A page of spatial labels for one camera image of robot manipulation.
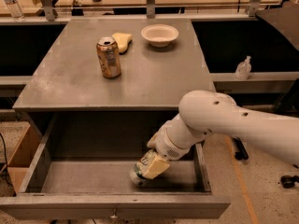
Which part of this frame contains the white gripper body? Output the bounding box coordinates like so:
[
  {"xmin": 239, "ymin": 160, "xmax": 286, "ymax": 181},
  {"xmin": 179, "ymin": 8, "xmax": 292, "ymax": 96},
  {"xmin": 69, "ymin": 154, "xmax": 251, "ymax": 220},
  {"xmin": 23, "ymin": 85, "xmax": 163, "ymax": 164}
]
[{"xmin": 154, "ymin": 119, "xmax": 191, "ymax": 161}]

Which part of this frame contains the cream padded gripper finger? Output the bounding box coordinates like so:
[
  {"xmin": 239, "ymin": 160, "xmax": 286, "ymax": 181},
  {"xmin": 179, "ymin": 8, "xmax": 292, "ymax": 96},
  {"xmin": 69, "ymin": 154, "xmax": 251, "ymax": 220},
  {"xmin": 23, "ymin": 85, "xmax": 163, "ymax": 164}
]
[
  {"xmin": 147, "ymin": 133, "xmax": 159, "ymax": 149},
  {"xmin": 141, "ymin": 152, "xmax": 170, "ymax": 179}
]

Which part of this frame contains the white green 7up can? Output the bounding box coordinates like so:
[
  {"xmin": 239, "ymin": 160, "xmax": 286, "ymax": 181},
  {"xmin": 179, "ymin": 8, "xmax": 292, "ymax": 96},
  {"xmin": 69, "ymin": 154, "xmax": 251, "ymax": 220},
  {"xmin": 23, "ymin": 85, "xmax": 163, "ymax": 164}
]
[{"xmin": 129, "ymin": 149, "xmax": 158, "ymax": 187}]

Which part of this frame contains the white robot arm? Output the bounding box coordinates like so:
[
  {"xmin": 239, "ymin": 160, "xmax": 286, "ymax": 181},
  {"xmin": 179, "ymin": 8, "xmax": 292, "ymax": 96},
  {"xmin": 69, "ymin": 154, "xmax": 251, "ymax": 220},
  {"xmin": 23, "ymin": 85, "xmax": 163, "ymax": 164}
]
[{"xmin": 135, "ymin": 91, "xmax": 299, "ymax": 179}]

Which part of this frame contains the open grey top drawer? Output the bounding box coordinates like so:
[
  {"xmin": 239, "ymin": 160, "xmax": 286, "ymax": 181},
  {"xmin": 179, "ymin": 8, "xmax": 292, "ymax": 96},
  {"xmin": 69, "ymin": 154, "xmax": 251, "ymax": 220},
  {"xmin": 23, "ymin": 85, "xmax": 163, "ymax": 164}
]
[{"xmin": 0, "ymin": 111, "xmax": 230, "ymax": 219}]

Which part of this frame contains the brown gold soda can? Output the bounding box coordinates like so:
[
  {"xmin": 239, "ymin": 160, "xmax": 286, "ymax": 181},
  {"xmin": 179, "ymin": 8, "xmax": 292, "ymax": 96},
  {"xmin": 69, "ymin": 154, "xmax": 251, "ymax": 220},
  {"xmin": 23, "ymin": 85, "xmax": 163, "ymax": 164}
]
[{"xmin": 96, "ymin": 36, "xmax": 121, "ymax": 78}]

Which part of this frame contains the black table leg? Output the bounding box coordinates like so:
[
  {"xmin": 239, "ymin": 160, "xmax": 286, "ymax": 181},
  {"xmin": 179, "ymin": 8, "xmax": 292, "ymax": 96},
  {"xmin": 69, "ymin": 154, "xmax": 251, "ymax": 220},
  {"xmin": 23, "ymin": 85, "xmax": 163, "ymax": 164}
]
[{"xmin": 233, "ymin": 138, "xmax": 249, "ymax": 161}]

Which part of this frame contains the grey metal cabinet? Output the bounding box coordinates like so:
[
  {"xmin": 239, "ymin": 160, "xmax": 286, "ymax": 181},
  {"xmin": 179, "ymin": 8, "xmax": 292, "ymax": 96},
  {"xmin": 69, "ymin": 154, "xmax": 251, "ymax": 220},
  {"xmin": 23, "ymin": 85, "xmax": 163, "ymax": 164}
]
[{"xmin": 14, "ymin": 19, "xmax": 215, "ymax": 147}]

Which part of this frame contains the clear hand sanitizer bottle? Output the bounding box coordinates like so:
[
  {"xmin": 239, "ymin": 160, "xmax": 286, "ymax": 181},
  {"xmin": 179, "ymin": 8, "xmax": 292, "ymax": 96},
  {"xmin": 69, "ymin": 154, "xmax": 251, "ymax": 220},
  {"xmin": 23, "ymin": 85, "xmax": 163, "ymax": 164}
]
[{"xmin": 235, "ymin": 56, "xmax": 251, "ymax": 80}]

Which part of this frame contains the white paper bowl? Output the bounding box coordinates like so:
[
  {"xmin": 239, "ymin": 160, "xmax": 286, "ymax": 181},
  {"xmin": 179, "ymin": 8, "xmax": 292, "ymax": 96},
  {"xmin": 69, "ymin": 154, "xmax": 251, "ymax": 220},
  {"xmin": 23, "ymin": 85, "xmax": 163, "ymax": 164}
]
[{"xmin": 141, "ymin": 24, "xmax": 179, "ymax": 48}]

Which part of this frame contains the yellow sponge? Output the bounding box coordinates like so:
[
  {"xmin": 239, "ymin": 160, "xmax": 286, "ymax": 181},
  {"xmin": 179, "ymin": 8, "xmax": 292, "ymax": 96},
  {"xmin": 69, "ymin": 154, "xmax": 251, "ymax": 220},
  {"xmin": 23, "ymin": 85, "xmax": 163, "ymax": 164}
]
[{"xmin": 112, "ymin": 33, "xmax": 133, "ymax": 54}]

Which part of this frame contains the black caster wheel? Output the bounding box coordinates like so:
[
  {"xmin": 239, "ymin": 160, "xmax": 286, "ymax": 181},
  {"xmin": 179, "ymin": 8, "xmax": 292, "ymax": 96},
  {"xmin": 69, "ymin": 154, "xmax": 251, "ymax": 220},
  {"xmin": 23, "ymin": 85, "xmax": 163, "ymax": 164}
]
[{"xmin": 280, "ymin": 175, "xmax": 299, "ymax": 189}]

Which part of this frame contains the cardboard box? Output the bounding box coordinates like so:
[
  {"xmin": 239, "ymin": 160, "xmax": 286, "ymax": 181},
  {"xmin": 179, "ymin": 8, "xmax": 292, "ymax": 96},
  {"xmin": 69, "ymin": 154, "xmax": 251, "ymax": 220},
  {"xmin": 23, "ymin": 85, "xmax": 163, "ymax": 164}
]
[{"xmin": 7, "ymin": 125, "xmax": 40, "ymax": 193}]

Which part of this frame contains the clear plastic water bottle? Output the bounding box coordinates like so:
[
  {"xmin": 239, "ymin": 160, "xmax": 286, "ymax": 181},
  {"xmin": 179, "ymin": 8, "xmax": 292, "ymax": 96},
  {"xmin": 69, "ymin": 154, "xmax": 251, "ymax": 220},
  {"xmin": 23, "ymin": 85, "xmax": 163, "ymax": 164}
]
[{"xmin": 3, "ymin": 0, "xmax": 24, "ymax": 21}]

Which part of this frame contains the black cable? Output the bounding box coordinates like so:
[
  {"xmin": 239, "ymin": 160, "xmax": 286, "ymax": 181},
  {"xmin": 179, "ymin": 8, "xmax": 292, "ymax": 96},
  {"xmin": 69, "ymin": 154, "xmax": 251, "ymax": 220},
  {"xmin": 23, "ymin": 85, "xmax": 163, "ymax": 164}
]
[{"xmin": 0, "ymin": 132, "xmax": 13, "ymax": 188}]

